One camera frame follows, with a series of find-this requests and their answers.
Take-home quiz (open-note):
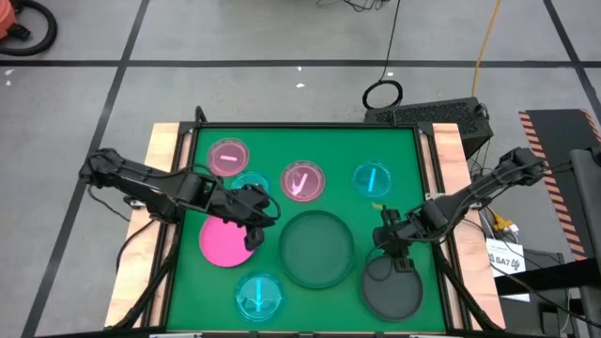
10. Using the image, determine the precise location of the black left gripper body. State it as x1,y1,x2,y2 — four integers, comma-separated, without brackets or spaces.
208,180,282,231

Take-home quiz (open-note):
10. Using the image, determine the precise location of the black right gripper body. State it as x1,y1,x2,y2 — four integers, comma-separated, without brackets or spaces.
373,216,427,259

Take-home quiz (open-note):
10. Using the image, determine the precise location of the solid pink plastic plate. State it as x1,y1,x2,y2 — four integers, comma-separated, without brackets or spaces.
198,215,257,269

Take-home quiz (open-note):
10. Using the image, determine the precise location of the dark grey plastic plate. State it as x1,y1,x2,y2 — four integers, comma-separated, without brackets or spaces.
361,254,424,323

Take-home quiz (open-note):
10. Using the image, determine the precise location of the pink translucent small plate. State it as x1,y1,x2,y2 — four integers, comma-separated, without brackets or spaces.
280,160,327,204
207,137,251,178

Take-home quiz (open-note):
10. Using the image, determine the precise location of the cyan translucent small plate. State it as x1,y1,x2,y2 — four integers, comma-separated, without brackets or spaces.
351,161,393,199
229,170,271,193
234,271,285,323

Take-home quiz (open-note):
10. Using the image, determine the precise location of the white printed label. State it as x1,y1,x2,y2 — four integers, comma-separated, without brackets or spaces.
485,238,528,278

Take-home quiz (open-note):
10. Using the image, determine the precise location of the light wooden board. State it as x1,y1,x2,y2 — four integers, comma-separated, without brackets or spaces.
420,122,507,330
103,122,193,330

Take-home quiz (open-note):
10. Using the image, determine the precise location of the green table mat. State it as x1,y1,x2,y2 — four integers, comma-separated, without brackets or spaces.
166,126,447,333

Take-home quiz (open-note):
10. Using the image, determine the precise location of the black perforated computer case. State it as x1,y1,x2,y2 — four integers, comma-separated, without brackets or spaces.
363,96,495,161

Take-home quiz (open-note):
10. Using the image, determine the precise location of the black flat bar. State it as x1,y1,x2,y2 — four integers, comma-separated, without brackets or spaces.
493,269,601,298

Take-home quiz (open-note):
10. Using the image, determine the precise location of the black ramp with hazard stripes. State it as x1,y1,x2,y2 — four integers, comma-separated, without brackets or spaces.
518,108,601,262

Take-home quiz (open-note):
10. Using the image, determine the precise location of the orange vacuum cleaner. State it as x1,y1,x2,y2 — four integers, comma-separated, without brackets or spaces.
0,0,18,41

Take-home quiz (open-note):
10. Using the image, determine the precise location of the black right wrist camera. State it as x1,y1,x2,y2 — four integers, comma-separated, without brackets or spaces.
380,206,403,225

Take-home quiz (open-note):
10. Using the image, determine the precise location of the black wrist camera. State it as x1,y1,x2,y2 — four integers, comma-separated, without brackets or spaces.
237,183,271,206
380,206,403,225

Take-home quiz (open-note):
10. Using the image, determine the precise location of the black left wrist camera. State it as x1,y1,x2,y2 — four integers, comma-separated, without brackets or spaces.
237,183,271,206

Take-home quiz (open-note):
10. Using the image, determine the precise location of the yellow cable connector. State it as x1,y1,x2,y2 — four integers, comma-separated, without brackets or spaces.
490,213,517,234

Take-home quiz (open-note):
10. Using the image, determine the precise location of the black table frame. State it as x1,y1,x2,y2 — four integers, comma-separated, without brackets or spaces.
105,105,506,338

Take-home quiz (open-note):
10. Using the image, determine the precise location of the black coiled floor cable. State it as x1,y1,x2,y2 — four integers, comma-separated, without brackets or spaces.
362,0,405,111

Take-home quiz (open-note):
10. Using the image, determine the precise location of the yellow floor cable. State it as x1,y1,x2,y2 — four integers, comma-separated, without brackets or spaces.
471,0,502,98

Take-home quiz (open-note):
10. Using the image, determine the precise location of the black cable bundle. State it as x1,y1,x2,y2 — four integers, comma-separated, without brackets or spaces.
316,0,391,13

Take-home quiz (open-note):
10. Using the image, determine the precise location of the black vacuum hose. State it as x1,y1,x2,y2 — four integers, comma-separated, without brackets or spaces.
0,0,58,57

